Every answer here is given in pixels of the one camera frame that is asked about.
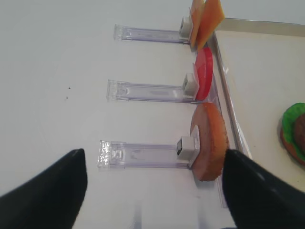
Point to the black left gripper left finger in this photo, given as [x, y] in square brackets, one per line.
[50, 200]

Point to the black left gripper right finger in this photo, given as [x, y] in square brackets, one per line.
[257, 199]

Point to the orange cheese slice front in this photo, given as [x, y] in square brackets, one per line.
[212, 16]

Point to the orange cheese slice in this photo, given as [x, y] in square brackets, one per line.
[196, 11]
[212, 16]

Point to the upright bread slice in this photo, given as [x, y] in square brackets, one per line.
[213, 142]

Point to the green lettuce on tray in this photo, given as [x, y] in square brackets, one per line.
[288, 120]

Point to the red tomato slice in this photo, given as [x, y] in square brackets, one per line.
[204, 71]

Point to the orange cheese slice back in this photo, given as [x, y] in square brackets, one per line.
[196, 11]

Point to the bottom bun on tray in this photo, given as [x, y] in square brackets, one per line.
[292, 150]

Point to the brown patty on tray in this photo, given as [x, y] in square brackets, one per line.
[299, 132]

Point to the cream metal tray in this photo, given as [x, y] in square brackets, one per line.
[263, 66]

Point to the clear front stop rail left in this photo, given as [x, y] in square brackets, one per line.
[220, 95]

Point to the clear rail holder near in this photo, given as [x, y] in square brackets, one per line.
[121, 154]

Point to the clear rail holder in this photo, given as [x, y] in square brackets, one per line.
[186, 93]
[121, 154]
[125, 33]

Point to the clear rail holder middle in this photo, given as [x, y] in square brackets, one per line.
[186, 93]

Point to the clear rail holder far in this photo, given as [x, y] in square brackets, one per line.
[125, 33]

